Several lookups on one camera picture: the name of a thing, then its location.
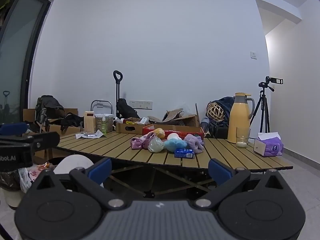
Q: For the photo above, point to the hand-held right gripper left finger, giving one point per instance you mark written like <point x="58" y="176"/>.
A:
<point x="100" y="170"/>

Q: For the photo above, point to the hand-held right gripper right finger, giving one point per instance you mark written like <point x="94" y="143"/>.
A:
<point x="220" y="172"/>

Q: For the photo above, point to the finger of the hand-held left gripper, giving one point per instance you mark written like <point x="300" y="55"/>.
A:
<point x="12" y="128"/>
<point x="45" y="140"/>

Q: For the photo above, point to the blue tissue packet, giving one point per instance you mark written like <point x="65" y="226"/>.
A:
<point x="184" y="153"/>

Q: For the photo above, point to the pink satin cloth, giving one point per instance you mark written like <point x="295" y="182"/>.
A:
<point x="140" y="142"/>

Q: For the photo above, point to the white plush toy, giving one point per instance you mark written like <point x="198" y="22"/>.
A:
<point x="173" y="136"/>

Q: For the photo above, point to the clear plastic bag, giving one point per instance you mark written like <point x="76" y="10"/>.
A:
<point x="156" y="145"/>

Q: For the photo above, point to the orange-edged cardboard box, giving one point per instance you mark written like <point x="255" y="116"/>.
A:
<point x="172" y="129"/>

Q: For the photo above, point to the yellow plush toy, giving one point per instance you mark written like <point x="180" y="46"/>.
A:
<point x="159" y="133"/>

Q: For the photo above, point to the trash bin with plastic bag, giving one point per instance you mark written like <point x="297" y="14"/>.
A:
<point x="12" y="182"/>

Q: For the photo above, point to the white round lid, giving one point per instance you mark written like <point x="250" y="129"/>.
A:
<point x="75" y="161"/>

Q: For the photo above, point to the black cloth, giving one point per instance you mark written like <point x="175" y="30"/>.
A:
<point x="72" y="120"/>

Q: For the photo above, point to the dark backpack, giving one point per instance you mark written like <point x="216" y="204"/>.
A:
<point x="48" y="105"/>

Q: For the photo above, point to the white paper sheet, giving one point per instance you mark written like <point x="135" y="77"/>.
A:
<point x="81" y="136"/>

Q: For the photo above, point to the purple fluffy cloth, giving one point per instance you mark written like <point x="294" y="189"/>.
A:
<point x="195" y="142"/>

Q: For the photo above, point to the glass cup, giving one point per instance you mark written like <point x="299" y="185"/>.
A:
<point x="243" y="138"/>

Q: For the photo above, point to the green spray bottle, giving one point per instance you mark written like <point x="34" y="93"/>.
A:
<point x="103" y="127"/>

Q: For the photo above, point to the clear storage jar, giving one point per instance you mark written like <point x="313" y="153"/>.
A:
<point x="109" y="123"/>
<point x="98" y="123"/>

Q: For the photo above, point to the wooden container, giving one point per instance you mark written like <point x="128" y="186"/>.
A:
<point x="89" y="122"/>

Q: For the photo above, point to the blue-capped water bottle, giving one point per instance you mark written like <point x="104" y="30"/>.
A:
<point x="205" y="124"/>

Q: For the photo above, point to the small brown cardboard box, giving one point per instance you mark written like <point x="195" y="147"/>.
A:
<point x="127" y="128"/>

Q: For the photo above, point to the blue fluffy cloth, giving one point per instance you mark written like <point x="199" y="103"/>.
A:
<point x="175" y="145"/>

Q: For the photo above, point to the yellow thermos jug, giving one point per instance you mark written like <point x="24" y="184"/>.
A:
<point x="237" y="120"/>

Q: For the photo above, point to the purple tissue pack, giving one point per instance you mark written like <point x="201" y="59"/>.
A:
<point x="271" y="147"/>

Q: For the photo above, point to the wicker ball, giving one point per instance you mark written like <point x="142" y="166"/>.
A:
<point x="215" y="111"/>

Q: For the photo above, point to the large open cardboard box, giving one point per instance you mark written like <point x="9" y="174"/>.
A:
<point x="185" y="121"/>

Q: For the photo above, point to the blue satin bag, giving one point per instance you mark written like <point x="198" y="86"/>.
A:
<point x="228" y="107"/>

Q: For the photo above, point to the black trolley bag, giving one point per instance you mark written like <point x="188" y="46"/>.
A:
<point x="126" y="108"/>

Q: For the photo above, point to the dark sliding door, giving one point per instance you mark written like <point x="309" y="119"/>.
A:
<point x="17" y="55"/>

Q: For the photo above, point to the beige fuzzy mat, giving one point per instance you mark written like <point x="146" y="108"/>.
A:
<point x="172" y="115"/>

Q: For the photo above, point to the metal folding frame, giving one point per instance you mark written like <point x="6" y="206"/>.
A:
<point x="100" y="106"/>

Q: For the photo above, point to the white wall outlet strip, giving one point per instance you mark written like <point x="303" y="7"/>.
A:
<point x="140" y="105"/>

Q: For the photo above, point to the black camera tripod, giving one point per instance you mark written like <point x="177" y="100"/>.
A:
<point x="262" y="105"/>

